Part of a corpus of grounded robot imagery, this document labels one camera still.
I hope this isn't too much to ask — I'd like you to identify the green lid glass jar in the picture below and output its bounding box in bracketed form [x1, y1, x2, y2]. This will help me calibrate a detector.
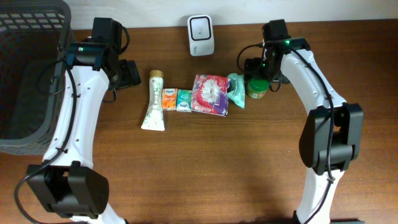
[246, 79, 269, 99]

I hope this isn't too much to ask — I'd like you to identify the mint green wipes packet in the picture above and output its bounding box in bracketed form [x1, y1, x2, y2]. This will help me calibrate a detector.
[227, 73, 246, 109]

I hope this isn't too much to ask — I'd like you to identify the orange tissue packet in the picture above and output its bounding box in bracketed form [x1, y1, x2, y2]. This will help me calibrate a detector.
[162, 88, 178, 111]

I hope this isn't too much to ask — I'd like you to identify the red purple floral pack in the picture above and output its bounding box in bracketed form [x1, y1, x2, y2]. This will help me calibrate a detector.
[190, 75, 230, 116]

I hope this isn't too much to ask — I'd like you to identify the white tube with brown cap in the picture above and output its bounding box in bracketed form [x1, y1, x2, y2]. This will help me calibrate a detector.
[141, 70, 165, 131]

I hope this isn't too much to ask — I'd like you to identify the teal tissue packet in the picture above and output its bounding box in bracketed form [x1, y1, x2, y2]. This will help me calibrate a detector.
[176, 90, 192, 112]

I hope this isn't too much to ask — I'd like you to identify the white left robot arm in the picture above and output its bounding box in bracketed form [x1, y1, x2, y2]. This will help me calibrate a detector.
[20, 17, 141, 223]

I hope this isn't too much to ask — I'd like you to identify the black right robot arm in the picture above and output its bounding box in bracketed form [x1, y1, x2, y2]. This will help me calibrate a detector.
[242, 19, 363, 223]

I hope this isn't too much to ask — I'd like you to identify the white black barcode scanner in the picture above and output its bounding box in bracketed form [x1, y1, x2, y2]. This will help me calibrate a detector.
[187, 15, 215, 57]

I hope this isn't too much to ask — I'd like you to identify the grey plastic mesh basket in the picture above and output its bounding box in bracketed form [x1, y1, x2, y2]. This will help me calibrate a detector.
[1, 0, 75, 156]

